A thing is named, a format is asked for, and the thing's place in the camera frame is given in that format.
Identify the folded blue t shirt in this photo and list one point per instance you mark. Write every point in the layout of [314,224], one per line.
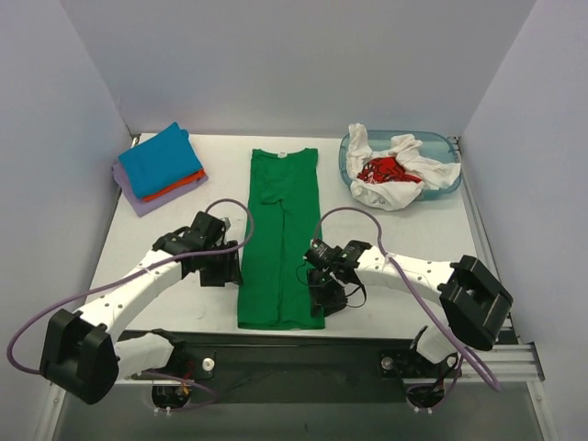
[165,160]

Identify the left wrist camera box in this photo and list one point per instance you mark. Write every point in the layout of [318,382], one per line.
[227,223]

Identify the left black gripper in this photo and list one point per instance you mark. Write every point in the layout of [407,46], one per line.
[220,271]

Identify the white t shirt red print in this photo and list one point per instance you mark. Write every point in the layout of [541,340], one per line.
[393,179]

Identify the clear blue plastic bin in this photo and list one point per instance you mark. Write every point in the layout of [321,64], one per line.
[435,146]

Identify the aluminium frame rail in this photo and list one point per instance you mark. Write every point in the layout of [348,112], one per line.
[514,363]

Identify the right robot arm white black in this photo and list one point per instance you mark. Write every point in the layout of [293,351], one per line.
[475,304]

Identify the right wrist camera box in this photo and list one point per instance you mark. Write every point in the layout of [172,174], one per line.
[320,255]

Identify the folded orange t shirt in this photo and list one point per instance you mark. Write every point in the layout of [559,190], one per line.
[185,183]

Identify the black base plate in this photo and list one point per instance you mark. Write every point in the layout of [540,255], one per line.
[248,368]

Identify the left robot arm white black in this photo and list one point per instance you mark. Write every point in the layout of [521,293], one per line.
[102,321]

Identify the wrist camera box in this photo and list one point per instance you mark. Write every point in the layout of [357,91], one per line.
[320,255]
[227,223]

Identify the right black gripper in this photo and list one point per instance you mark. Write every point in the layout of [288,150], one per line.
[326,288]

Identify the green t shirt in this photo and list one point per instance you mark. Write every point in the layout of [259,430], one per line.
[284,202]

